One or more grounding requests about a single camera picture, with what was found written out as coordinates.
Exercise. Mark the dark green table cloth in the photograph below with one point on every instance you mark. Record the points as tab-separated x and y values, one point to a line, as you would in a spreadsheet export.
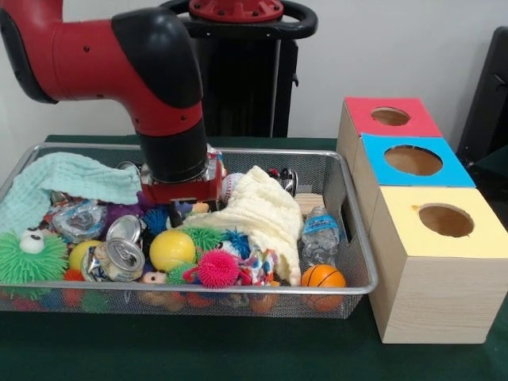
492	170
198	349

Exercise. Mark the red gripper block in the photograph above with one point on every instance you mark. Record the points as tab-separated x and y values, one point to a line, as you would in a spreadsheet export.
178	193

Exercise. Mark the plain green spiky ball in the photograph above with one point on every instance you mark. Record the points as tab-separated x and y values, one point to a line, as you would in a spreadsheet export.
202	237

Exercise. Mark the crushed silver drink can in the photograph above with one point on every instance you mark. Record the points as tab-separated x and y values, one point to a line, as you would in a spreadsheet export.
119	258

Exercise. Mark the orange toy basketball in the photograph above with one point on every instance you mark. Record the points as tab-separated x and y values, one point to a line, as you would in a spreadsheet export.
323	276

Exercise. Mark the cream yellow cloth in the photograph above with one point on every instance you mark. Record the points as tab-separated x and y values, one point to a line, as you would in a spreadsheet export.
258	214

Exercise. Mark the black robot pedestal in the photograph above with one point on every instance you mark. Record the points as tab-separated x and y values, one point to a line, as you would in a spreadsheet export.
246	79

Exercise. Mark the black upright panel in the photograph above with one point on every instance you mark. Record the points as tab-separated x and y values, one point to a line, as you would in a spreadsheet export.
488	99

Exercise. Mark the pink spiky ball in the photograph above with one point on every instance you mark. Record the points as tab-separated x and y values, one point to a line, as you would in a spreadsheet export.
218	269

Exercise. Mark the crushed clear water bottle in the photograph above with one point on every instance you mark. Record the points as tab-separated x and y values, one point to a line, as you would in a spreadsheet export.
319	234

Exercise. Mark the shallow metal mesh bin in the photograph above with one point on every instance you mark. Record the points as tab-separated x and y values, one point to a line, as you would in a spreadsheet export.
337	178

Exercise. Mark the white toy baseball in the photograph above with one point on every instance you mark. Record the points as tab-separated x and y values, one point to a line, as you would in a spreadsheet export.
232	186

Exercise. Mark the green spiky ball with eyes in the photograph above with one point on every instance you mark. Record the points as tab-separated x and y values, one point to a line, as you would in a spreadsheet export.
35	266

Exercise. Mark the wooden box with three holes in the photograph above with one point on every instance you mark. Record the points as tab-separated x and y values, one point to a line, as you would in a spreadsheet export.
436	301

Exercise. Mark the mint green cloth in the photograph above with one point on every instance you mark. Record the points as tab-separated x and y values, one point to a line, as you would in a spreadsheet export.
59	174

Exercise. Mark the smooth yellow ball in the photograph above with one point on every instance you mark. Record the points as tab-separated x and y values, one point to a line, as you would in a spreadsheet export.
172	250

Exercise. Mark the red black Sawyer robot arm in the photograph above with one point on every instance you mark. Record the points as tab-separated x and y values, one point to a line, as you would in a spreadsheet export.
119	67

